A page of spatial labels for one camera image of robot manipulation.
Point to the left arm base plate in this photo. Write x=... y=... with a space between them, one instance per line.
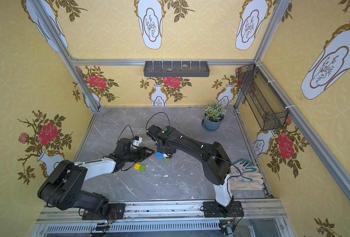
x=114 y=211

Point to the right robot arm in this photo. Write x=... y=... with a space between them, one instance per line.
x=215 y=161

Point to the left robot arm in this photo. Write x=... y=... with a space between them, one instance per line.
x=63 y=188

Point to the potted plant blue pot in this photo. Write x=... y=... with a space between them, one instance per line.
x=214 y=115

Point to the black wire mesh basket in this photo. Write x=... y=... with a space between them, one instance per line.
x=268 y=109

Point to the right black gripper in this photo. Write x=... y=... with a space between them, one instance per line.
x=166 y=149

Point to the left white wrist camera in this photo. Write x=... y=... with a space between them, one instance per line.
x=136 y=141

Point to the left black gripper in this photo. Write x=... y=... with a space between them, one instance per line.
x=136 y=152

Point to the blue long lego brick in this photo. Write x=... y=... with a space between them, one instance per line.
x=160 y=156

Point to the aluminium front rail frame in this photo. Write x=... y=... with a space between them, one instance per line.
x=262 y=217

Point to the grey wall shelf tray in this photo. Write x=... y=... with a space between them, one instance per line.
x=176 y=68

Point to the yellow lego brick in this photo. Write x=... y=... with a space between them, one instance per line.
x=137 y=166

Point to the work glove with teal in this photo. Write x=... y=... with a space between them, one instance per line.
x=246 y=176

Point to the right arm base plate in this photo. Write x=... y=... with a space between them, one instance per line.
x=214 y=209

